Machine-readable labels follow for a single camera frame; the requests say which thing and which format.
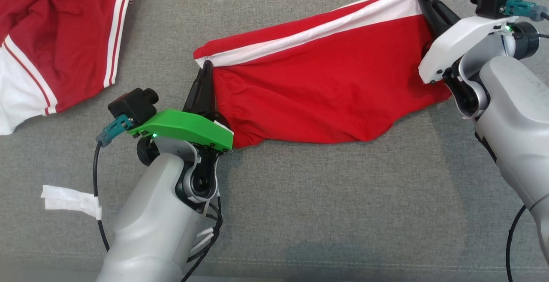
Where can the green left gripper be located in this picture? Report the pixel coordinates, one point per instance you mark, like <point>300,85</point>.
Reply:
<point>184,127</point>

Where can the red shorts white side band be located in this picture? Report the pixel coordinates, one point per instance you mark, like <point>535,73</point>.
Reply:
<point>321,80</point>

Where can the white tape label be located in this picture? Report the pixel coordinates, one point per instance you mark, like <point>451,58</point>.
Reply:
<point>70,200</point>

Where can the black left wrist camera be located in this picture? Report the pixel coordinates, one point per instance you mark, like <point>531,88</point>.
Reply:
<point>133,104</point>

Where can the red shirt white sleeves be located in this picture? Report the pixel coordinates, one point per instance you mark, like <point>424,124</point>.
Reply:
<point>64,37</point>

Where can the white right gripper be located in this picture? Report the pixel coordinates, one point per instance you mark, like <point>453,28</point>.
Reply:
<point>463,37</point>

